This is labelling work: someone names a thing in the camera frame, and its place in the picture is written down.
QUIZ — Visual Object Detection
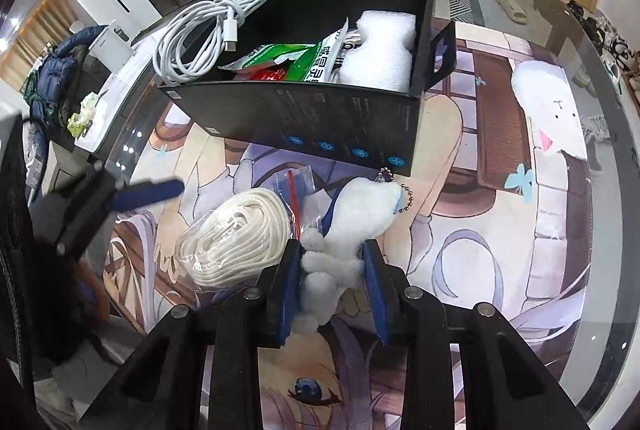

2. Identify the beige slipper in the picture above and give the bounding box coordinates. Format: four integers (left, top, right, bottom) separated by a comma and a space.
495, 0, 531, 25

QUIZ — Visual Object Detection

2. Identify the blue puffer jacket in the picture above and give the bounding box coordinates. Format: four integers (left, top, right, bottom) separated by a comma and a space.
22, 27, 108, 131

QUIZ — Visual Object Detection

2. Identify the person's left hand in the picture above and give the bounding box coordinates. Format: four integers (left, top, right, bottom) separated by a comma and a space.
75, 260, 113, 323

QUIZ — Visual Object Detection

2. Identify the black cardboard box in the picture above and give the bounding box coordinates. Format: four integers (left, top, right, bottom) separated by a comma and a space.
157, 0, 457, 178

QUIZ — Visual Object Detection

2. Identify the printed desk mat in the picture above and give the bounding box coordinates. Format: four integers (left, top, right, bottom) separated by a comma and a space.
102, 17, 593, 430

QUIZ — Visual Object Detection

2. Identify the green white bag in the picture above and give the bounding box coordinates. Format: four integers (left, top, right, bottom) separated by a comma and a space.
67, 92, 98, 138

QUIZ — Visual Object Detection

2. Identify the white plush toy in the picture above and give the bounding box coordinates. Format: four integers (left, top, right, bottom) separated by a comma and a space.
292, 167, 407, 336

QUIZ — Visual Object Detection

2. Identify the bagged white rope coil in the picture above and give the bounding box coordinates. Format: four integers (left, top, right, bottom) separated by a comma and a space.
175, 166, 321, 295

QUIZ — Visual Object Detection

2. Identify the white charging cable coil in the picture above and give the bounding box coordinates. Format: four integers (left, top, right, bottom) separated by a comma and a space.
152, 0, 286, 85

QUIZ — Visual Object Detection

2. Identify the white foam piece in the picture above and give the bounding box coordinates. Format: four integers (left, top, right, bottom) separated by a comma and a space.
340, 10, 418, 93

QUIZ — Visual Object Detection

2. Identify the red white packet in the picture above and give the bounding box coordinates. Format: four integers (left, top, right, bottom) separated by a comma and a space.
245, 68, 288, 83

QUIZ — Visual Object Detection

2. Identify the pile of loose shoes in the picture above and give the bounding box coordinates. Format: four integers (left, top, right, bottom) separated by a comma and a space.
565, 0, 640, 145

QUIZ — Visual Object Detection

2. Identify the marble top coffee table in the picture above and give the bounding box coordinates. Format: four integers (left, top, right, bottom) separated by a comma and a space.
75, 30, 166, 161

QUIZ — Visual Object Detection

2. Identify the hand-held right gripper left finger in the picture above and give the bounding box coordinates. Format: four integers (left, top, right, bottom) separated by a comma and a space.
97, 240, 306, 430

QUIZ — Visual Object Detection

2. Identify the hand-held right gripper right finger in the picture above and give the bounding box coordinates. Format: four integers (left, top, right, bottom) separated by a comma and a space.
362, 237, 591, 430

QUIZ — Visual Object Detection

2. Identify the green white packet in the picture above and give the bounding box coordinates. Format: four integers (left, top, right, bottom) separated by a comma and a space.
232, 17, 349, 85

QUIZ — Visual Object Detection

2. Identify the glass table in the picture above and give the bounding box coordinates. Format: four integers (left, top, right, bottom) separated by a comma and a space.
90, 0, 640, 430

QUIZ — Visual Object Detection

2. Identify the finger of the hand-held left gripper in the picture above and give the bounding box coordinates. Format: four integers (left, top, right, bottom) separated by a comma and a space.
55, 162, 185, 258

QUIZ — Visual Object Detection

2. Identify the white electric kettle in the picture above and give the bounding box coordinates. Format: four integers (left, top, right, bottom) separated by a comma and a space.
90, 24, 133, 65

